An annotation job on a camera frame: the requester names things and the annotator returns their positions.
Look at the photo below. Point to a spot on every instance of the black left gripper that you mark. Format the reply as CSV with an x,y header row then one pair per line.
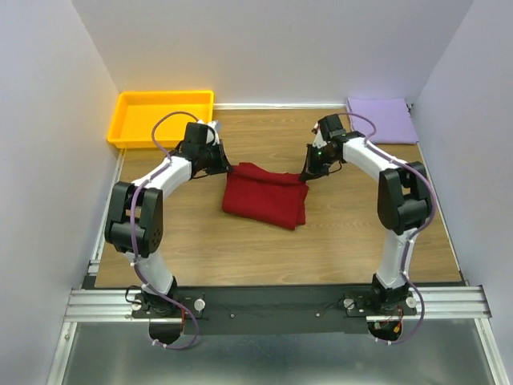
x,y
224,165

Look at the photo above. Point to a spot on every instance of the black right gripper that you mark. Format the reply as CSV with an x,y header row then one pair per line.
x,y
310,170

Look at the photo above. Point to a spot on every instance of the red t shirt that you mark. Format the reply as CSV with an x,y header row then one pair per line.
x,y
273,198

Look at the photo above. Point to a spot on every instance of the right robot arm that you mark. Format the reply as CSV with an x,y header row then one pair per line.
x,y
405,203

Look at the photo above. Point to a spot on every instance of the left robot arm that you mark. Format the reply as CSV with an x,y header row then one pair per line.
x,y
135,216

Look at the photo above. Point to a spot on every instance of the folded lavender t shirt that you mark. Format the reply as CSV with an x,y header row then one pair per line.
x,y
390,116

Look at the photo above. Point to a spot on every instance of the yellow plastic bin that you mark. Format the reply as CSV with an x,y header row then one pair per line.
x,y
137,112

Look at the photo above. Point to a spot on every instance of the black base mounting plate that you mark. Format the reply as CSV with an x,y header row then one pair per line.
x,y
289,309

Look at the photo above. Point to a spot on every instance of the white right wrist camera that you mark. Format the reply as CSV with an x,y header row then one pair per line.
x,y
318,140

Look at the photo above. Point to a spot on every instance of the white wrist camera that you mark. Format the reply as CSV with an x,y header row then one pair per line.
x,y
213,136
318,140

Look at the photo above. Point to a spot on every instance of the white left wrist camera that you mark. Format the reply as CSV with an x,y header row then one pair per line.
x,y
213,136

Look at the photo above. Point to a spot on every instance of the aluminium frame rail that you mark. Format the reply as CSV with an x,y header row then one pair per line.
x,y
340,243

